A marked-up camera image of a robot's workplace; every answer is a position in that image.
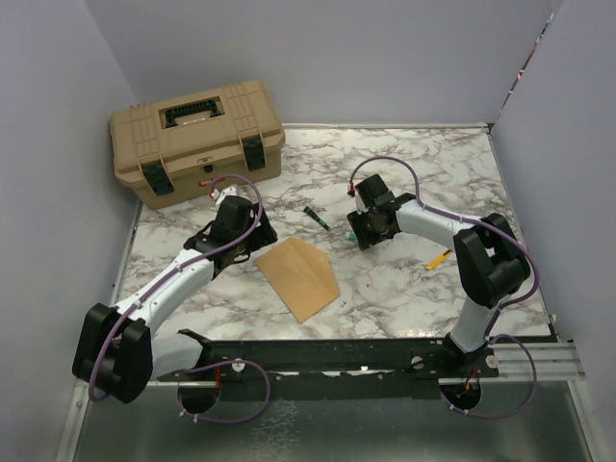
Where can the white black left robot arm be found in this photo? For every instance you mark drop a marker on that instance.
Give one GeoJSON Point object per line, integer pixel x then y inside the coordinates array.
{"type": "Point", "coordinates": [118, 354]}

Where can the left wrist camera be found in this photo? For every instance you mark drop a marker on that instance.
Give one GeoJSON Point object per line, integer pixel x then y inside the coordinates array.
{"type": "Point", "coordinates": [219, 195]}

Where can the green black glue pen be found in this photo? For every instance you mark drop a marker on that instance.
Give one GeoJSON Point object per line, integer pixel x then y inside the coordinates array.
{"type": "Point", "coordinates": [313, 215]}

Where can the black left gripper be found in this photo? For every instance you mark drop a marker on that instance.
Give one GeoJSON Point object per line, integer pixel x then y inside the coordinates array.
{"type": "Point", "coordinates": [265, 235]}

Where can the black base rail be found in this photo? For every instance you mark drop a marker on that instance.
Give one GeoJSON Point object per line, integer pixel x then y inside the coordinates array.
{"type": "Point", "coordinates": [327, 370]}

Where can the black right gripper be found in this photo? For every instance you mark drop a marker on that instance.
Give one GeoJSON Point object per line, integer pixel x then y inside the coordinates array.
{"type": "Point", "coordinates": [365, 239]}

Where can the tan plastic toolbox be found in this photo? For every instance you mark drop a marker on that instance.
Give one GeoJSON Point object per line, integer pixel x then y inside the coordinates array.
{"type": "Point", "coordinates": [170, 151]}

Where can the brown paper envelope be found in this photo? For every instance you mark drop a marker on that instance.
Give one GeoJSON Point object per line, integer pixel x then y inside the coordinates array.
{"type": "Point", "coordinates": [301, 275]}

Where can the yellow black utility knife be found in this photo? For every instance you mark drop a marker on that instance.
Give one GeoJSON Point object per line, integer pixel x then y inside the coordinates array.
{"type": "Point", "coordinates": [439, 260]}

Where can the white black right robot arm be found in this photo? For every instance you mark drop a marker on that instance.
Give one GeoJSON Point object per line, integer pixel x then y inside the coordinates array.
{"type": "Point", "coordinates": [491, 265]}

